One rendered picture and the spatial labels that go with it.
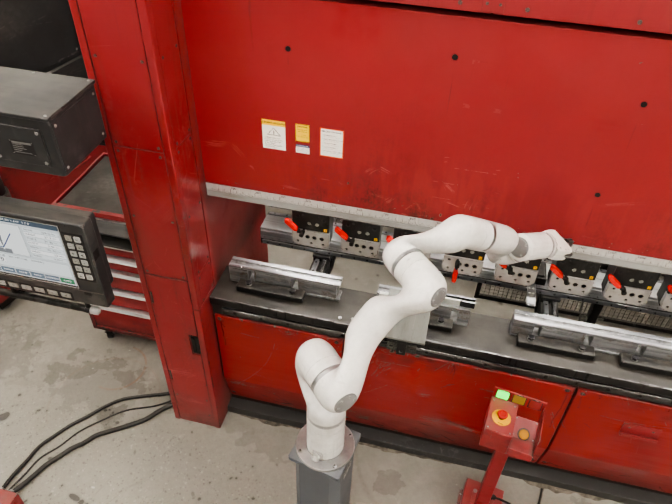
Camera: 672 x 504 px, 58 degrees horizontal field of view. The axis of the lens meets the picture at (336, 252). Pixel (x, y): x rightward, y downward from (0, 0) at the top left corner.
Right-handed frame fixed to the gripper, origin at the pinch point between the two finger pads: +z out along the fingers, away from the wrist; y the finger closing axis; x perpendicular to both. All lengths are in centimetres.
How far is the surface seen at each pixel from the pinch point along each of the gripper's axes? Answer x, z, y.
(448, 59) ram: 27, -43, -53
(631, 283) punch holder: -3.7, 30.7, 17.9
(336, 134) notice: -16, -50, -68
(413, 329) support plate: -63, -14, -13
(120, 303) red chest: -185, -56, -127
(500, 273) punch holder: -29.6, 6.7, -11.0
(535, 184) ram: 8.1, -7.6, -19.5
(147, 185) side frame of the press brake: -65, -94, -92
